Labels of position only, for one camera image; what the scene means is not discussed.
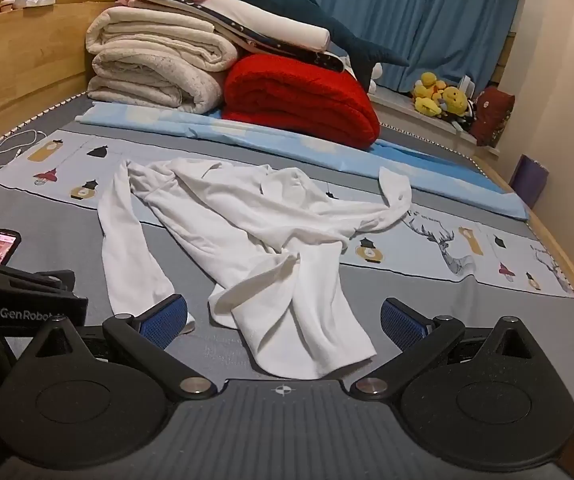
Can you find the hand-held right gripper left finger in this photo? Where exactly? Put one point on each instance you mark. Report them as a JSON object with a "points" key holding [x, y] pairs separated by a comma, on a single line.
{"points": [[164, 321]]}

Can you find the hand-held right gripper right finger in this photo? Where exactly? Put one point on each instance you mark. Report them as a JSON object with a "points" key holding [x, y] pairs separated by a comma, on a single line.
{"points": [[401, 324]]}

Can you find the white long-sleeved garment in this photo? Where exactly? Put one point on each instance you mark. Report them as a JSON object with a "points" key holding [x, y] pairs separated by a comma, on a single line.
{"points": [[267, 220]]}

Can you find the grey printed bed sheet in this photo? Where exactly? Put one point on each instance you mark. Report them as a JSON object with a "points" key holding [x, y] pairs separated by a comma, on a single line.
{"points": [[467, 310]]}

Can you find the light blue folded sheet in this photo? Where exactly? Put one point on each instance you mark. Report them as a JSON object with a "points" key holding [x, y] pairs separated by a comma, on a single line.
{"points": [[417, 170]]}

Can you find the purple box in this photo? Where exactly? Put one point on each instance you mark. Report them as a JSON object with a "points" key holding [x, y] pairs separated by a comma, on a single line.
{"points": [[529, 180]]}

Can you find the dark red bag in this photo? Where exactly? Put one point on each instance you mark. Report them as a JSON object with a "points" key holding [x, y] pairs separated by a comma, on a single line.
{"points": [[492, 117]]}

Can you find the yellow plush toy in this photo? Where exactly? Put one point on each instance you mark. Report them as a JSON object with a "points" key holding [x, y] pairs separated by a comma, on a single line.
{"points": [[454, 102], [428, 92]]}

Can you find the red folded blanket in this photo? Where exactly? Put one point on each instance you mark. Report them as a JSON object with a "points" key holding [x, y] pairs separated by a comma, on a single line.
{"points": [[297, 100]]}

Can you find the quilt with dark starry trim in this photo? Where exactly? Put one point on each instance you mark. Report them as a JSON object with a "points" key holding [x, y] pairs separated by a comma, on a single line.
{"points": [[319, 60]]}

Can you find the cream folded blanket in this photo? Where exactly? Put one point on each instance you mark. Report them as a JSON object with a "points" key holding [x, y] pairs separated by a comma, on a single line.
{"points": [[162, 35]]}

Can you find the blue curtain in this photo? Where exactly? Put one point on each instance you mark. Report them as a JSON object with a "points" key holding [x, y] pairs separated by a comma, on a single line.
{"points": [[417, 10]]}

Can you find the white pillow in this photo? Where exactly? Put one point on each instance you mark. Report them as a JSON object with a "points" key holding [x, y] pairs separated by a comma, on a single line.
{"points": [[277, 25]]}

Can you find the dark teal shark plush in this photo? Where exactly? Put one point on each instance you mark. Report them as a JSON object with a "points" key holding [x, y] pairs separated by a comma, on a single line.
{"points": [[287, 5]]}

